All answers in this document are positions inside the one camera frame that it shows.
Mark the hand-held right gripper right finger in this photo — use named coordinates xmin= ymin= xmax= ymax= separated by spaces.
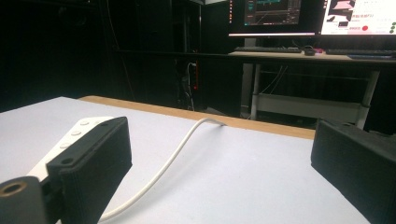
xmin=310 ymin=119 xmax=396 ymax=224

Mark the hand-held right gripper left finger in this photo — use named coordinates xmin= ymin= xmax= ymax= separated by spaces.
xmin=46 ymin=116 xmax=133 ymax=224

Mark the white power strip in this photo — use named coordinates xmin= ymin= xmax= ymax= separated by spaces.
xmin=26 ymin=116 xmax=115 ymax=182

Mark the white power cable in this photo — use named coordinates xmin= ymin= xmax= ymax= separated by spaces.
xmin=98 ymin=117 xmax=227 ymax=223

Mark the wooden desk with white legs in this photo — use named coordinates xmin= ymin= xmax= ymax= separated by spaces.
xmin=228 ymin=50 xmax=396 ymax=131

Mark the black keyboard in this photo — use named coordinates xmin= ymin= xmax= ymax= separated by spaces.
xmin=324 ymin=49 xmax=396 ymax=57
xmin=233 ymin=46 xmax=303 ymax=54

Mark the bright computer monitor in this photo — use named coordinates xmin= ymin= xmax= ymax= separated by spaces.
xmin=320 ymin=0 xmax=396 ymax=36

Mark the dark computer monitor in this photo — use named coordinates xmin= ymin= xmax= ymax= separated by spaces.
xmin=228 ymin=0 xmax=325 ymax=37

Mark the hanging cables bundle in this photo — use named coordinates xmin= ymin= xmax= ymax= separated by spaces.
xmin=176 ymin=61 xmax=200 ymax=111

